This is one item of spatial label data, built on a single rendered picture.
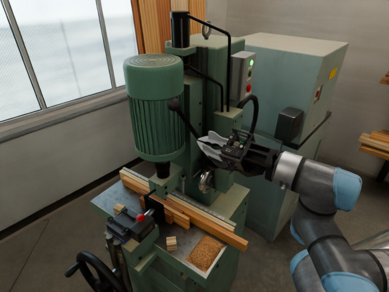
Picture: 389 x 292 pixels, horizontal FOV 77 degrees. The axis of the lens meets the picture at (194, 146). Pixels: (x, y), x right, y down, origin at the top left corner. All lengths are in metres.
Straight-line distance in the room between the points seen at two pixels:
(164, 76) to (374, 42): 2.32
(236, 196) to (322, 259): 0.79
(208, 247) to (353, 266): 0.51
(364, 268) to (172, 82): 0.58
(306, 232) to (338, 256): 0.07
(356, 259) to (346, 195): 0.11
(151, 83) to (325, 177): 0.47
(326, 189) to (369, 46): 2.35
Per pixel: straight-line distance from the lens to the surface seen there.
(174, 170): 0.98
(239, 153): 0.53
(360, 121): 2.97
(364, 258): 0.54
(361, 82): 2.86
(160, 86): 0.69
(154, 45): 2.35
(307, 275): 0.81
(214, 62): 0.85
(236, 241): 0.93
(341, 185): 0.52
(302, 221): 0.58
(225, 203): 1.23
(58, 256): 2.24
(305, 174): 0.52
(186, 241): 0.96
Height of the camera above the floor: 1.68
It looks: 33 degrees down
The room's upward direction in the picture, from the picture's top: straight up
